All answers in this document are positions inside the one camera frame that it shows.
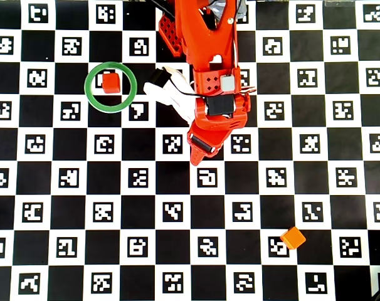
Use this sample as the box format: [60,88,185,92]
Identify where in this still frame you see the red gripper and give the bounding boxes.
[186,93,252,167]

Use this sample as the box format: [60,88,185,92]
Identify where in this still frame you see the red cube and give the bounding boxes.
[101,71,121,94]

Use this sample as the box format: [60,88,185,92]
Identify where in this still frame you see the orange cube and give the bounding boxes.
[279,226,307,251]

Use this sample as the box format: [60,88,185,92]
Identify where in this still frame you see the black white marker board mat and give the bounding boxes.
[0,0,380,301]

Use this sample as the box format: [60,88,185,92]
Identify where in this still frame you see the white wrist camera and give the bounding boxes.
[143,65,198,125]

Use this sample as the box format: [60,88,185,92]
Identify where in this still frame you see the green ring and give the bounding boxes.
[84,61,138,113]

